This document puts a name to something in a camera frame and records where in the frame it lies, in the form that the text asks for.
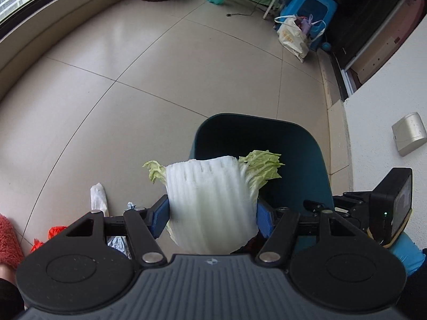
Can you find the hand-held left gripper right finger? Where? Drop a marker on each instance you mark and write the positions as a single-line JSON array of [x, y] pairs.
[[264, 218]]

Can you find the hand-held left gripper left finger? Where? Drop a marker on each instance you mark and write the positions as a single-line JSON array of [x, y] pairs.
[[161, 216]]

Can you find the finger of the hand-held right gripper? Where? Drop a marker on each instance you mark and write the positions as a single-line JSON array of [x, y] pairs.
[[355, 197], [317, 205]]

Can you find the napa cabbage piece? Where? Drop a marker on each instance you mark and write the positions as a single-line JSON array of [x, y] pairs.
[[210, 200]]

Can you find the silver wrapper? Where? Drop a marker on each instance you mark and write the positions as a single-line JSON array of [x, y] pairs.
[[116, 243]]

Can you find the white tissue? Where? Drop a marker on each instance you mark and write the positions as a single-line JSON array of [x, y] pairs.
[[98, 198]]

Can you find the teal plastic trash bin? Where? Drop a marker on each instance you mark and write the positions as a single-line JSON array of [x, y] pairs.
[[267, 136]]

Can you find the orange plastic bag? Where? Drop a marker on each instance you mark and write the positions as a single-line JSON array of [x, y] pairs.
[[56, 230]]

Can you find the small blue ball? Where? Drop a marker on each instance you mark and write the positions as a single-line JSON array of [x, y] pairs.
[[327, 46]]

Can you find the orange fuzzy slipper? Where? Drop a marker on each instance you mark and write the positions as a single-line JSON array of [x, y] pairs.
[[8, 240]]

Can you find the cream tote bag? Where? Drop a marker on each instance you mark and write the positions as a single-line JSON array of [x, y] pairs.
[[292, 38]]

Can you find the sliding glass door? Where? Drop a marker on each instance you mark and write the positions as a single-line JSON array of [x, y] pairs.
[[367, 23]]

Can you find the person's black trouser leg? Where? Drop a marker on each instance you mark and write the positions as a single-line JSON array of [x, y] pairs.
[[8, 300]]

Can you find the small purple bag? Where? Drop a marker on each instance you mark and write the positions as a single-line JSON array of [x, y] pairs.
[[305, 23]]

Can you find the blue plastic stool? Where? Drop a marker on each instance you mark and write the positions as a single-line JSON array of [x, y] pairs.
[[300, 0]]

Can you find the beige wall socket cover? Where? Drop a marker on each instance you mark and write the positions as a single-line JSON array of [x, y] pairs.
[[407, 135]]

